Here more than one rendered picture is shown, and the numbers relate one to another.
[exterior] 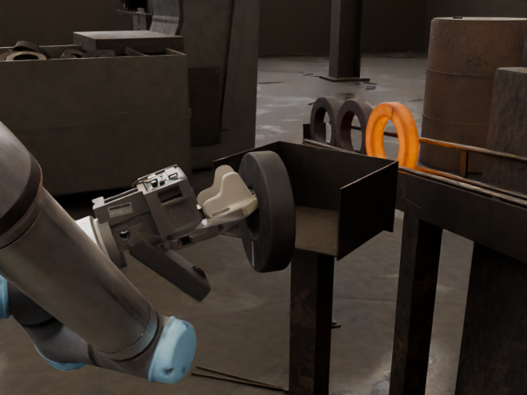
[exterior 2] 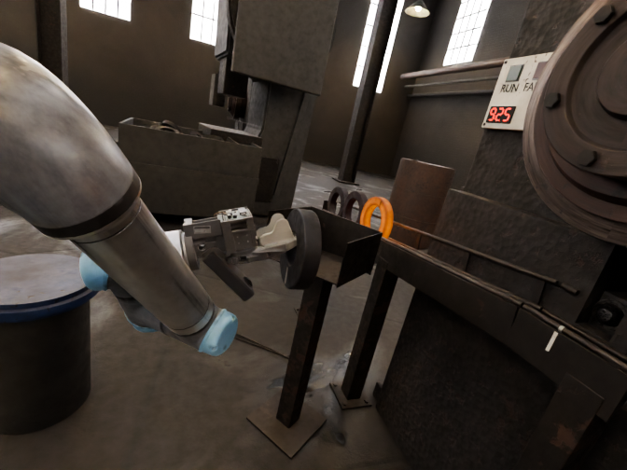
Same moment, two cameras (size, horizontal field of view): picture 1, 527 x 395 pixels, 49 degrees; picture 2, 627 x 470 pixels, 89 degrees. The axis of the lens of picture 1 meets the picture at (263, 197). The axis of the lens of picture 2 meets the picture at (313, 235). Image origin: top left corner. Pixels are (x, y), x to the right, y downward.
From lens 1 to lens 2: 13 cm
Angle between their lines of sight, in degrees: 5
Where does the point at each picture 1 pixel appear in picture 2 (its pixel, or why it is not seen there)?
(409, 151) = (386, 228)
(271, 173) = (310, 225)
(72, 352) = (148, 322)
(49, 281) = (133, 274)
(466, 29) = (419, 167)
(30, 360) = not seen: hidden behind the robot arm
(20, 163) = (122, 176)
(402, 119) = (385, 208)
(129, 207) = (208, 228)
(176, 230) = (238, 250)
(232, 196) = (280, 235)
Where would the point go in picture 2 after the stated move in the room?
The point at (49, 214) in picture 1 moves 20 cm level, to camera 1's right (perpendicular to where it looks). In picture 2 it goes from (141, 222) to (333, 258)
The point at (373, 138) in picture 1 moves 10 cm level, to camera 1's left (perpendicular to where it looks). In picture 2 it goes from (365, 215) to (341, 211)
